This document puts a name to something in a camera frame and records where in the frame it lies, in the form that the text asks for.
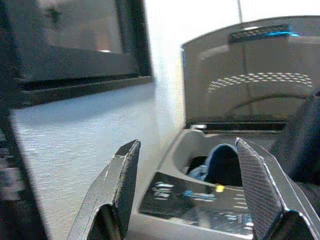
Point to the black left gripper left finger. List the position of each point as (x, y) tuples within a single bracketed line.
[(117, 195)]

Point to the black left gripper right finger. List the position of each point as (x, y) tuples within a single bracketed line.
[(262, 200)]

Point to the grey washing machine lid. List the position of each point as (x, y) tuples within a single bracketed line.
[(250, 85)]

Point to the dark framed window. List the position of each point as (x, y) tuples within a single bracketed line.
[(75, 50)]

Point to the blue garment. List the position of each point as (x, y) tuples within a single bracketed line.
[(220, 162)]

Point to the grey top load washing machine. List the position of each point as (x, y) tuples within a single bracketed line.
[(190, 215)]

